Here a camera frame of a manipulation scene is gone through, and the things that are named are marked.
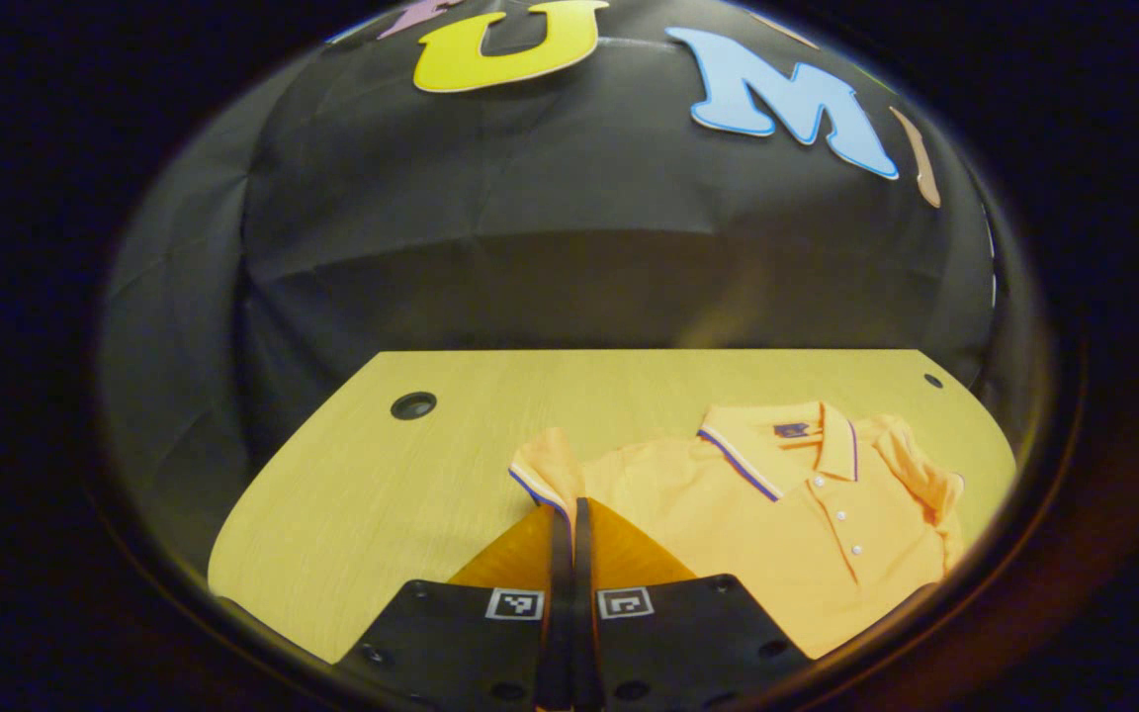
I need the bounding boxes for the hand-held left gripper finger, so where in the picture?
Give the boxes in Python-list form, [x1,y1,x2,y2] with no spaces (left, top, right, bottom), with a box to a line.
[574,497,813,712]
[332,497,575,712]

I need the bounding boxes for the orange polo T-shirt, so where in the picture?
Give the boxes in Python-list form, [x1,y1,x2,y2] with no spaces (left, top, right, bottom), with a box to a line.
[508,400,966,659]

